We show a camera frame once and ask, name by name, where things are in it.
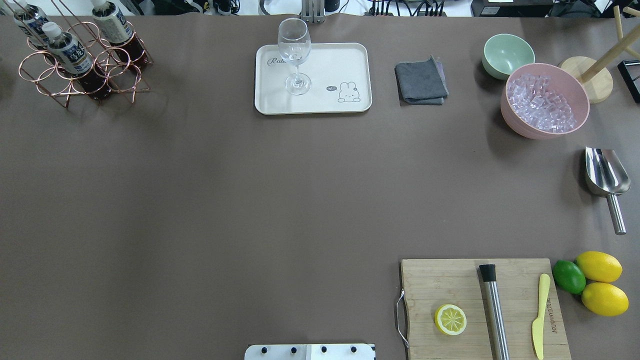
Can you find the black metal glass holder tray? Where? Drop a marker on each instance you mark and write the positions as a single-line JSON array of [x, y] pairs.
[[629, 70]]

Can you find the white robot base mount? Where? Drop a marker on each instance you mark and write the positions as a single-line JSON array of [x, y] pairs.
[[311, 351]]

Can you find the bamboo cutting board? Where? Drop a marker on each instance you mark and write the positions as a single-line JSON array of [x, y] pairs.
[[430, 283]]

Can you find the yellow lemon lower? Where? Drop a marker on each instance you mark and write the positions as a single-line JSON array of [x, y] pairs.
[[605, 299]]

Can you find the tea bottle basket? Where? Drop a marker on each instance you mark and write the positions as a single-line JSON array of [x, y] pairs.
[[77, 61], [30, 19]]

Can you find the half lemon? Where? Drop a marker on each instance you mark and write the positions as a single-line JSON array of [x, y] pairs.
[[450, 319]]

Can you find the cream rabbit tray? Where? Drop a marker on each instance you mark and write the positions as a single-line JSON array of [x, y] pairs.
[[340, 81]]

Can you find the grey folded cloth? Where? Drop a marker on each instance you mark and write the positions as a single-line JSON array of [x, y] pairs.
[[422, 82]]

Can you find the aluminium frame post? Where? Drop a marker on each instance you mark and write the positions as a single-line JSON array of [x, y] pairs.
[[313, 11]]

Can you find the yellow lemon upper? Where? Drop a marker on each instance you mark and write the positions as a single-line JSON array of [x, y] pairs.
[[599, 266]]

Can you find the steel ice scoop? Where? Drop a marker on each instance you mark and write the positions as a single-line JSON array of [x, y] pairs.
[[607, 178]]

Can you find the copper wire bottle basket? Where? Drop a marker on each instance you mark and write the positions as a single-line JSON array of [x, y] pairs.
[[99, 57]]

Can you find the tea bottle middle basket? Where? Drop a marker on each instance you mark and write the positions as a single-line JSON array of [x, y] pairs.
[[77, 61]]

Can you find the green lime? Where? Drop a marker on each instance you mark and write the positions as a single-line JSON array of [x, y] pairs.
[[569, 277]]

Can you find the clear ice cubes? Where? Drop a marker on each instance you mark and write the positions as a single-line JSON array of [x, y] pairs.
[[535, 103]]

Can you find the tea bottle far basket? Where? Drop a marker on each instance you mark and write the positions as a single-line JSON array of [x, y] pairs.
[[30, 19]]

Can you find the yellow plastic knife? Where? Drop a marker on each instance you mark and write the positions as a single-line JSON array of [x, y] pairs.
[[538, 324]]

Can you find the clear wine glass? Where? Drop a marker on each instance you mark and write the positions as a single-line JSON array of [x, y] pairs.
[[294, 46]]

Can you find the yellow lemon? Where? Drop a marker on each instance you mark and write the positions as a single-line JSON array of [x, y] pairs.
[[599, 266], [605, 299]]

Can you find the pink bowl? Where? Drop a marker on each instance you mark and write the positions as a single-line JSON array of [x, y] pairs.
[[561, 82]]

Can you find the steel muddler black tip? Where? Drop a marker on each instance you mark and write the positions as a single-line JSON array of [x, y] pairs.
[[497, 324]]

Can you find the wooden cup rack stand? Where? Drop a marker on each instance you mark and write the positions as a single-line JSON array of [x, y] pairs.
[[593, 74]]

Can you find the tea bottle white cap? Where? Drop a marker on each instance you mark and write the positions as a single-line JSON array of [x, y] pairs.
[[116, 30]]

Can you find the green bowl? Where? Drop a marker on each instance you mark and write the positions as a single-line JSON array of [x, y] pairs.
[[504, 53]]

